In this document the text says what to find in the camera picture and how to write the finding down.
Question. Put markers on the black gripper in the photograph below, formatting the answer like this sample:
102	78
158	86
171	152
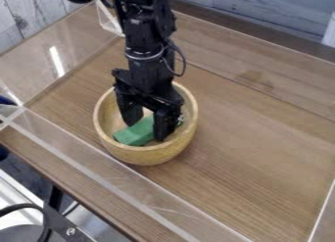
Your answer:
145	87

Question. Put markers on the black chair base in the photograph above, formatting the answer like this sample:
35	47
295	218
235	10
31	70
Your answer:
57	228

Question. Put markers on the black metal table leg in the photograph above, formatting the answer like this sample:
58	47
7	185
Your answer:
55	198

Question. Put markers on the brown wooden bowl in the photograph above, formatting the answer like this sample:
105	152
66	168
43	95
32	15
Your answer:
157	152

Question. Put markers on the green rectangular block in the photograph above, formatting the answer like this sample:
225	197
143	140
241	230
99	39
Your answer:
137	135

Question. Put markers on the blue object at left edge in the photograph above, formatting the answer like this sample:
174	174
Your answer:
7	101

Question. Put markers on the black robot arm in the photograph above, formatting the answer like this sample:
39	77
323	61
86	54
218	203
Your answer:
147	22

